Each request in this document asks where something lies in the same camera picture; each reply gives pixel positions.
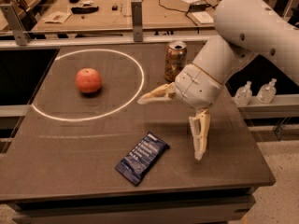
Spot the horizontal metal rail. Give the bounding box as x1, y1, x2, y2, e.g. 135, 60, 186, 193
0, 35, 219, 50

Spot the clear sanitizer bottle right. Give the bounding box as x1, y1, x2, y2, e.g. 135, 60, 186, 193
257, 78, 277, 104

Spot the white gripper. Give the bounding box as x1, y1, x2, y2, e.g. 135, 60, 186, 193
137, 64, 222, 161

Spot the black cable on back table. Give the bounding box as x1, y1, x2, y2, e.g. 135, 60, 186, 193
157, 0, 225, 27

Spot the black tool on table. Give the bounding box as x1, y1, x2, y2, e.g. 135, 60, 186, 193
71, 7, 99, 14

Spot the middle metal bracket post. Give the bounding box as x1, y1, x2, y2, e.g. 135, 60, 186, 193
131, 1, 143, 42

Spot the black power adapter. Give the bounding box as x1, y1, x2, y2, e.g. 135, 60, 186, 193
189, 3, 210, 12

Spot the red apple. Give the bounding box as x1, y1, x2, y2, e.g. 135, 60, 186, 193
75, 68, 102, 93

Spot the blue rxbar blueberry wrapper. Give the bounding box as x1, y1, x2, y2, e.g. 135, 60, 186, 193
115, 132, 170, 186

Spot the wooden back table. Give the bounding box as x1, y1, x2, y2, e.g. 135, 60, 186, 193
33, 0, 221, 33

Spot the orange soda can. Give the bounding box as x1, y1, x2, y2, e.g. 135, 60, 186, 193
164, 41, 187, 82

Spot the metal bracket post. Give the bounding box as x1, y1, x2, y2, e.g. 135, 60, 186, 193
131, 1, 143, 42
0, 4, 30, 46

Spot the paper envelope on table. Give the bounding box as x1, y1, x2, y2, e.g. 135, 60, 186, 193
42, 11, 71, 24

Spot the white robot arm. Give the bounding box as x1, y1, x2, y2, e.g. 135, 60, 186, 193
138, 0, 299, 160

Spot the left metal bracket post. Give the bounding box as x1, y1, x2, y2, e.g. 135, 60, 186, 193
0, 4, 30, 46

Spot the white paper card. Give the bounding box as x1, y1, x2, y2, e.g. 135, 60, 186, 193
192, 11, 214, 24

